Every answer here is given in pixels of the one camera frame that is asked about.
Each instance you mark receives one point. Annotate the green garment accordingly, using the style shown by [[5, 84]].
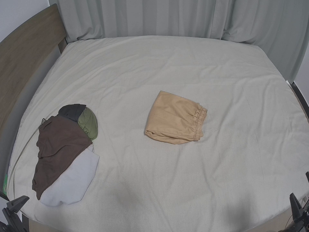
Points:
[[89, 124]]

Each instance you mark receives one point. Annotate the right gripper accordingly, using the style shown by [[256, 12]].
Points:
[[301, 217]]

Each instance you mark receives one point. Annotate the black garment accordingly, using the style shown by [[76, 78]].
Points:
[[71, 111]]

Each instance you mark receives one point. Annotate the brown garment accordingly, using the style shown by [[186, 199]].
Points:
[[58, 148]]

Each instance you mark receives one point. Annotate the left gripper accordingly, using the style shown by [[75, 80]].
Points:
[[13, 220]]

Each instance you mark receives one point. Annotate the pale grey curtain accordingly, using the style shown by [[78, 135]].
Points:
[[132, 8], [265, 13]]

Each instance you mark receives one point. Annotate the tan shorts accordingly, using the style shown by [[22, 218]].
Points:
[[173, 117]]

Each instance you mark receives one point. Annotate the white garment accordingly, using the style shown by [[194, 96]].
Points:
[[72, 180]]

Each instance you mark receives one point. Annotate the bed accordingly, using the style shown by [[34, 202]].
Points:
[[169, 69]]

